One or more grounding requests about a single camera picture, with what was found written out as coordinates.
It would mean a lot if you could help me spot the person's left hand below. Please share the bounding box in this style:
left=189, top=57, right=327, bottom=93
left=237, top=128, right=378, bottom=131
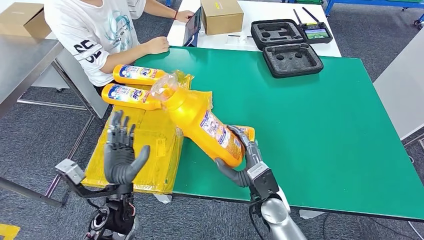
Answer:
left=174, top=9, right=196, bottom=23

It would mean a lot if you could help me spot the dark tablet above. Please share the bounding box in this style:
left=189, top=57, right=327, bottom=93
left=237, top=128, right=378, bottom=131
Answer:
left=182, top=5, right=204, bottom=48

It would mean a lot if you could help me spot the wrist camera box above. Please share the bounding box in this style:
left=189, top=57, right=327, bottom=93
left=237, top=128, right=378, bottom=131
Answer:
left=54, top=158, right=87, bottom=186
left=246, top=161, right=281, bottom=201

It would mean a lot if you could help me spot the yellow plastic-wrapped mat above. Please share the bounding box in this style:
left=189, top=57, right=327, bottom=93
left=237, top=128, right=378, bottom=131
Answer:
left=81, top=69, right=214, bottom=195

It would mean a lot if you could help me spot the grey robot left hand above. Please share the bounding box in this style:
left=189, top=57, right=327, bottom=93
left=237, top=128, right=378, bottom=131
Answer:
left=103, top=109, right=151, bottom=185

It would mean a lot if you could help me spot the person's right hand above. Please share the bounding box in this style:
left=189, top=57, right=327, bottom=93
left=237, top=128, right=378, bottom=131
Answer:
left=144, top=35, right=171, bottom=56

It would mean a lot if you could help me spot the black remote controller with screen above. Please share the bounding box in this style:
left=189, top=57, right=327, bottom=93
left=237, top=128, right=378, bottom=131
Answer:
left=292, top=6, right=334, bottom=45

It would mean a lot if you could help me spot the plain cardboard box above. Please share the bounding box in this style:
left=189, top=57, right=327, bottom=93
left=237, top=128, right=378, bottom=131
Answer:
left=0, top=2, right=52, bottom=40

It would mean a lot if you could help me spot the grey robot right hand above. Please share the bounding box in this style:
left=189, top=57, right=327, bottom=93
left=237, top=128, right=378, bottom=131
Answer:
left=214, top=125, right=264, bottom=189

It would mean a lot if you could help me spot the black foam-lined case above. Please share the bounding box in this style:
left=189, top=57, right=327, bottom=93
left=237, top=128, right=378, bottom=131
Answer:
left=250, top=18, right=325, bottom=79

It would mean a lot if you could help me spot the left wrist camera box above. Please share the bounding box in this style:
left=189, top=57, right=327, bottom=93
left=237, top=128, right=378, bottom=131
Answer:
left=54, top=158, right=87, bottom=186

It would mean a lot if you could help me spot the cardboard box with yellow sticker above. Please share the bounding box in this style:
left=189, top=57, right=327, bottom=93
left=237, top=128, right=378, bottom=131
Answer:
left=200, top=0, right=245, bottom=36

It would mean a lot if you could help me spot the person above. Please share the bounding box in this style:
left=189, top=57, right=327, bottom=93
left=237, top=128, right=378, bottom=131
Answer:
left=43, top=0, right=196, bottom=97

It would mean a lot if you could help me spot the yellow floor marker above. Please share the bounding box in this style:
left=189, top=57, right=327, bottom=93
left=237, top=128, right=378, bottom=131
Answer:
left=0, top=223, right=21, bottom=240

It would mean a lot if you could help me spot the blue cart frame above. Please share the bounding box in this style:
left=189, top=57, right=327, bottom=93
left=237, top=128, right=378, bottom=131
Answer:
left=324, top=0, right=424, bottom=27

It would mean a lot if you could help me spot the white table foot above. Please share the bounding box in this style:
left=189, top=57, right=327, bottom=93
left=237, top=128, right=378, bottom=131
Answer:
left=152, top=193, right=173, bottom=205
left=298, top=208, right=326, bottom=220

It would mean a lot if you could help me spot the steel table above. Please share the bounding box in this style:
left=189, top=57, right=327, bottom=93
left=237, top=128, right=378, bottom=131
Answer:
left=0, top=34, right=100, bottom=210

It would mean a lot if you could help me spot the clear plastic packet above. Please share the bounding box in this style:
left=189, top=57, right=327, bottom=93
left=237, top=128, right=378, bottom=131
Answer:
left=225, top=34, right=254, bottom=47

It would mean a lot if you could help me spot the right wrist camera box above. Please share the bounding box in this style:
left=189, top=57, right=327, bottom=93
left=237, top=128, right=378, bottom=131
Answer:
left=246, top=161, right=281, bottom=201

